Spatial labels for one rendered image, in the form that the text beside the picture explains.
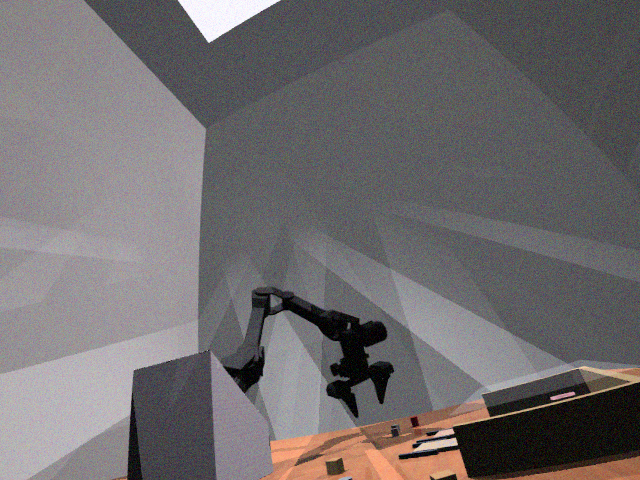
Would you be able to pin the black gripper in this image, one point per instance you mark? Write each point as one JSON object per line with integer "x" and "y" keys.
{"x": 357, "y": 367}

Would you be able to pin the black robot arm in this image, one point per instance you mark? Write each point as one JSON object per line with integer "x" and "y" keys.
{"x": 246, "y": 365}

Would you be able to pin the small tan cube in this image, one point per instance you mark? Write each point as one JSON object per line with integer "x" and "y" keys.
{"x": 444, "y": 475}
{"x": 335, "y": 466}

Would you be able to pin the beige strip with blue dots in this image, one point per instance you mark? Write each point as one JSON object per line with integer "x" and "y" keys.
{"x": 441, "y": 445}

